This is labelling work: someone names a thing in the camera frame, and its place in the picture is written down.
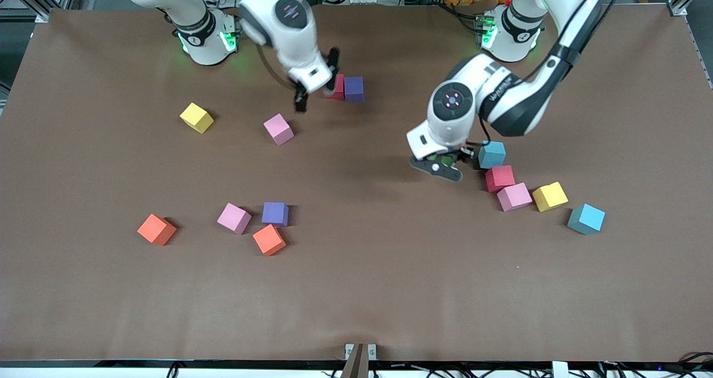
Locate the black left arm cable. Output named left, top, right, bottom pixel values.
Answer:
left=478, top=0, right=633, bottom=146

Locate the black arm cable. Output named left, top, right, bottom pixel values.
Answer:
left=478, top=0, right=633, bottom=146
left=258, top=43, right=297, bottom=90

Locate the silver metal bracket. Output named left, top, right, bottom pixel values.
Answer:
left=345, top=343, right=377, bottom=361

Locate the pink foam cube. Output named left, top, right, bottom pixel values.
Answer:
left=496, top=182, right=533, bottom=212
left=263, top=113, right=295, bottom=146
left=217, top=202, right=252, bottom=235

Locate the brown post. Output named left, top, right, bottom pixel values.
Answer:
left=341, top=343, right=369, bottom=378

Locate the cyan foam cube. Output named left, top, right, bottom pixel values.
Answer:
left=478, top=140, right=507, bottom=170
left=567, top=203, right=606, bottom=235

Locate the yellow foam cube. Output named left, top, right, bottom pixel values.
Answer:
left=179, top=102, right=214, bottom=134
left=532, top=181, right=569, bottom=213

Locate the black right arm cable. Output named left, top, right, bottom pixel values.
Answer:
left=258, top=43, right=297, bottom=90

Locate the orange foam cube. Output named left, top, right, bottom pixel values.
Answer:
left=137, top=213, right=178, bottom=247
left=252, top=224, right=287, bottom=257

